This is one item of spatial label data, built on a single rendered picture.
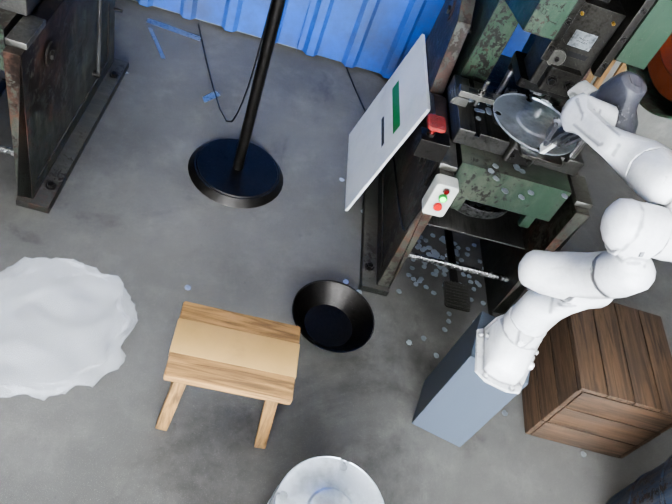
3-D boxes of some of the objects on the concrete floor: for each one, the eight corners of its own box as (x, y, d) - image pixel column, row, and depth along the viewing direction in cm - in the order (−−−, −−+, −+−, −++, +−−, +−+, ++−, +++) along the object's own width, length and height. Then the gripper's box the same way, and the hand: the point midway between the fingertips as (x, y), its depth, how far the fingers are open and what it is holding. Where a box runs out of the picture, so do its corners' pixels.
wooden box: (622, 459, 231) (688, 417, 205) (525, 434, 225) (581, 387, 200) (604, 364, 257) (661, 316, 232) (517, 339, 252) (565, 287, 227)
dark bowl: (367, 370, 223) (373, 360, 218) (282, 352, 218) (287, 342, 213) (369, 300, 243) (375, 290, 238) (291, 283, 237) (296, 271, 232)
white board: (344, 210, 269) (427, 108, 229) (348, 134, 302) (422, 33, 262) (346, 211, 269) (430, 109, 229) (350, 135, 302) (424, 34, 262)
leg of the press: (387, 297, 247) (498, 114, 181) (358, 290, 245) (460, 103, 179) (388, 142, 307) (472, -37, 241) (365, 136, 305) (443, -46, 239)
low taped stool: (152, 429, 189) (162, 374, 164) (171, 359, 205) (183, 299, 180) (266, 451, 195) (293, 401, 171) (276, 380, 211) (302, 326, 186)
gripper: (568, 121, 172) (521, 155, 194) (610, 133, 175) (560, 166, 197) (569, 96, 174) (523, 133, 197) (611, 108, 177) (561, 143, 199)
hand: (548, 145), depth 193 cm, fingers closed
